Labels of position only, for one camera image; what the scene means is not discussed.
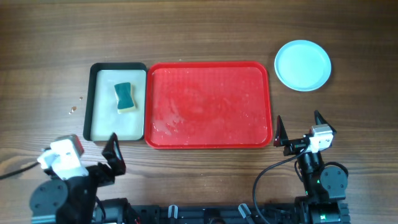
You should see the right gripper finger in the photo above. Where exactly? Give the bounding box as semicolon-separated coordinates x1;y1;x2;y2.
314;110;336;134
273;115;289;147

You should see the green yellow sponge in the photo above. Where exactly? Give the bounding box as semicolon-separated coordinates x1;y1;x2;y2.
114;82;136;114

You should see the pale green plate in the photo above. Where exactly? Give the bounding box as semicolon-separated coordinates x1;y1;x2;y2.
274;40;332;91

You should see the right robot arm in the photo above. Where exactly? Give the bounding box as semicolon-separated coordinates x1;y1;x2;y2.
274;110;349;223

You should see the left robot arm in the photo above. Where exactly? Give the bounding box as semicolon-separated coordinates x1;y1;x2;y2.
29;134;137;223

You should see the black water tray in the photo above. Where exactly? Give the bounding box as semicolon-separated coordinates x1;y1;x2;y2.
83;62;147;141

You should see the red serving tray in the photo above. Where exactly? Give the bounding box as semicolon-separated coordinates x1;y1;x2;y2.
144;61;273;149

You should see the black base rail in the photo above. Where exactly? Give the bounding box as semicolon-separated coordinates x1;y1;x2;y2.
124;202;351;224

